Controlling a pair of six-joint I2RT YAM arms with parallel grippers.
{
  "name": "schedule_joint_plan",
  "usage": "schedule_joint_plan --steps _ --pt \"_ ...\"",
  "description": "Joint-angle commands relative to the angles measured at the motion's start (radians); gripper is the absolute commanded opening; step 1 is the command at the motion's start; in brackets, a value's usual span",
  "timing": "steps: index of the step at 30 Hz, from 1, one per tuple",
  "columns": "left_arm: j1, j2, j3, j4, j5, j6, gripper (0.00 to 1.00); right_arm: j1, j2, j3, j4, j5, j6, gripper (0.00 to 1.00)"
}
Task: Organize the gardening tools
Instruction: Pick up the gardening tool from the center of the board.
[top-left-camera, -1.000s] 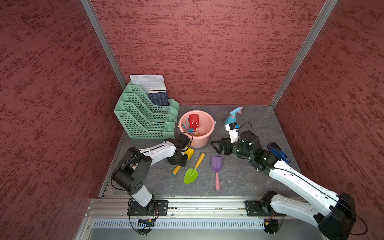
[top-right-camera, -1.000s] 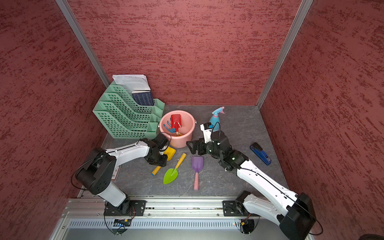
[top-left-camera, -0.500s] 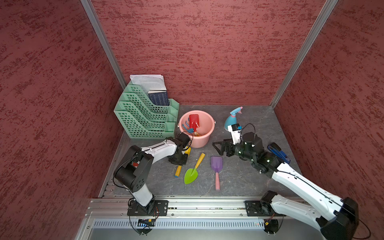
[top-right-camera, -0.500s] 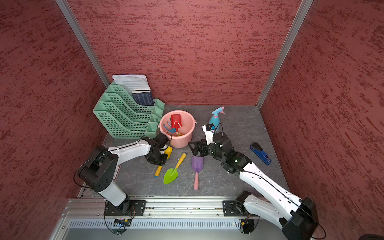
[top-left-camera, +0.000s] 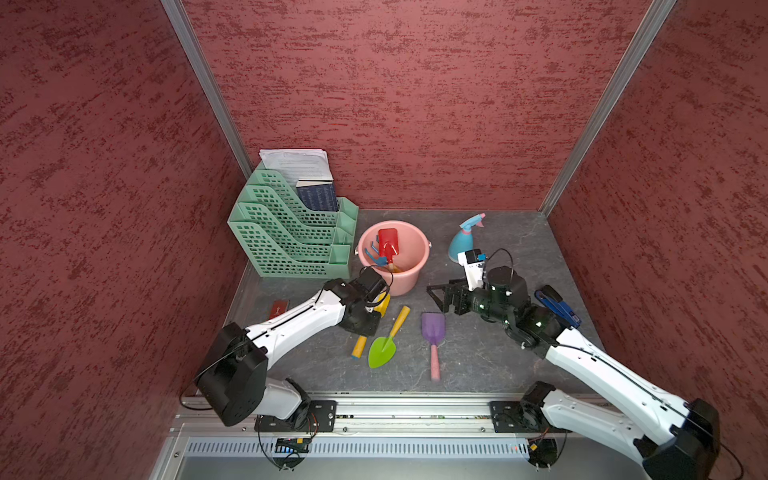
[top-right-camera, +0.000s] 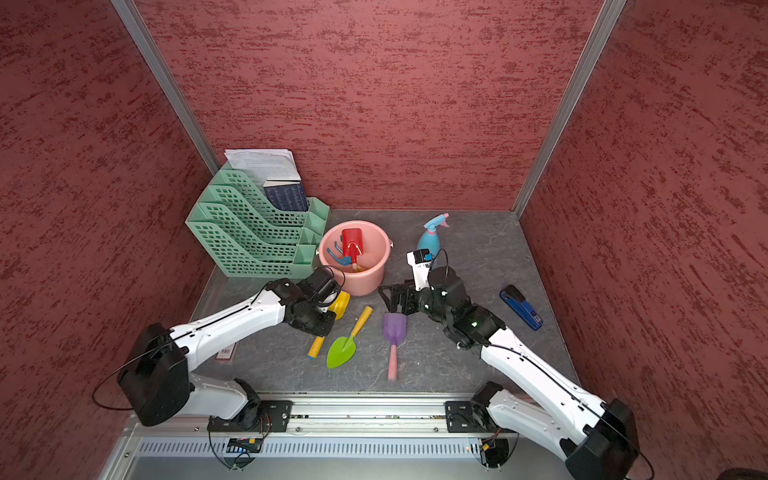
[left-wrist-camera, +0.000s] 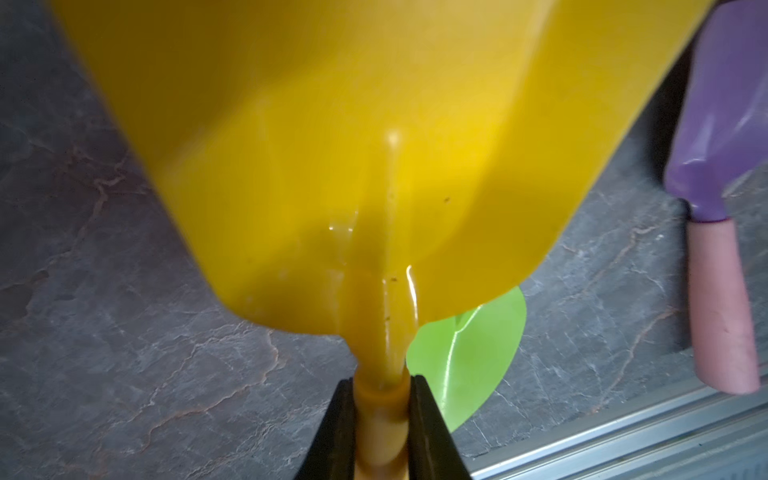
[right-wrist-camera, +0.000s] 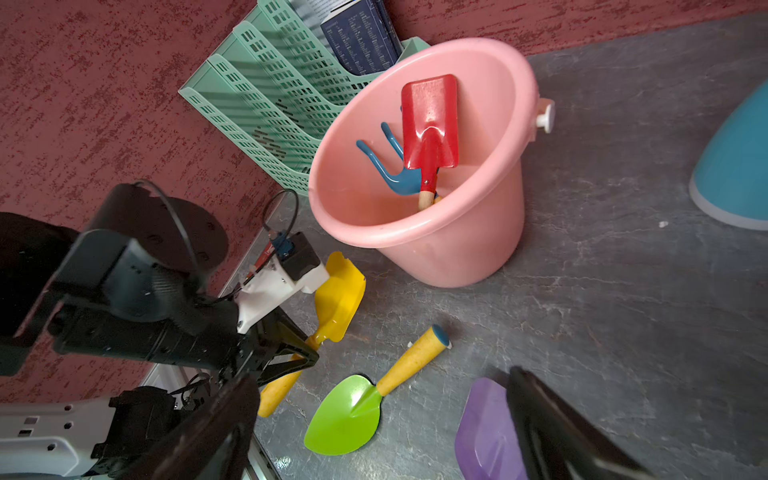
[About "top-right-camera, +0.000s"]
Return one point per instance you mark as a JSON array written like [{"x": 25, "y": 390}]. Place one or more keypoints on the green toy trowel yellow handle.
[{"x": 344, "y": 348}]

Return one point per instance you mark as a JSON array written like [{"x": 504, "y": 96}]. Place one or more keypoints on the teal pink spray bottle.
[{"x": 429, "y": 240}]

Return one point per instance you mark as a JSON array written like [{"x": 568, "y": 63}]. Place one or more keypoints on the right aluminium corner post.
[{"x": 602, "y": 29}]

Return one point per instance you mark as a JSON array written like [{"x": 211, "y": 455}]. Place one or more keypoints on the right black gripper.
[{"x": 397, "y": 289}]

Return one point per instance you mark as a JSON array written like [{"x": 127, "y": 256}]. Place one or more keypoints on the blue toy rake yellow handle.
[{"x": 337, "y": 254}]

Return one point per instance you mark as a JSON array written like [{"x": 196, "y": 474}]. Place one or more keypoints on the aluminium corner post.
[
  {"x": 602, "y": 29},
  {"x": 131, "y": 18}
]

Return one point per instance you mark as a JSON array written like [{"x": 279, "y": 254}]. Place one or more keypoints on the dark blue book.
[{"x": 286, "y": 195}]

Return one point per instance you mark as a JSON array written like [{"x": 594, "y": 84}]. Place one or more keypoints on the green mesh file organizer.
[{"x": 248, "y": 237}]

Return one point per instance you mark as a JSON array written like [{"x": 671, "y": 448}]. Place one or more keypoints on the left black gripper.
[{"x": 323, "y": 329}]

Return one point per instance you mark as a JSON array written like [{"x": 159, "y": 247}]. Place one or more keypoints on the yellow toy shovel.
[{"x": 338, "y": 307}]

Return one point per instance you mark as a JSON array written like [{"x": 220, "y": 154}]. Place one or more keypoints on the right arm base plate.
[{"x": 472, "y": 418}]

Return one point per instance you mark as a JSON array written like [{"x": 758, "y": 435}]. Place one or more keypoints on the red white card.
[{"x": 227, "y": 354}]

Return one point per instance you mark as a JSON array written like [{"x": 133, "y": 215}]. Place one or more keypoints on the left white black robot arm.
[{"x": 160, "y": 380}]

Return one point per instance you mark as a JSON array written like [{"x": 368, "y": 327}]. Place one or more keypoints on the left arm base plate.
[{"x": 270, "y": 416}]

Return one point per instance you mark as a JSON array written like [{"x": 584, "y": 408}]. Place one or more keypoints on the red toy shovel wooden handle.
[{"x": 352, "y": 247}]

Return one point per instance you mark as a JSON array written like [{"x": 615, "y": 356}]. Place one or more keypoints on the white paper documents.
[{"x": 263, "y": 165}]

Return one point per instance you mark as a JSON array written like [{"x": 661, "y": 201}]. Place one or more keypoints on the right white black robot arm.
[{"x": 595, "y": 439}]

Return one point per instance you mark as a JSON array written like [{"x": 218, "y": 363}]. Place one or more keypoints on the purple toy shovel pink handle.
[{"x": 394, "y": 328}]

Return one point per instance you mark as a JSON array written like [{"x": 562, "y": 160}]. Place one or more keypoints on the blue black stapler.
[{"x": 518, "y": 303}]

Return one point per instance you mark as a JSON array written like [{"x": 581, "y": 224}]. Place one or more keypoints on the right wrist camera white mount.
[{"x": 420, "y": 262}]

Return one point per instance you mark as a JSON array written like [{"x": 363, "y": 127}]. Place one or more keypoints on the pink plastic bucket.
[{"x": 377, "y": 249}]

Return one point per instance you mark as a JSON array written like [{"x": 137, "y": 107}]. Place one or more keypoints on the left aluminium corner post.
[{"x": 131, "y": 18}]

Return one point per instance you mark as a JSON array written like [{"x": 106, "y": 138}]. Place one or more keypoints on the aluminium front rail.
[{"x": 423, "y": 415}]

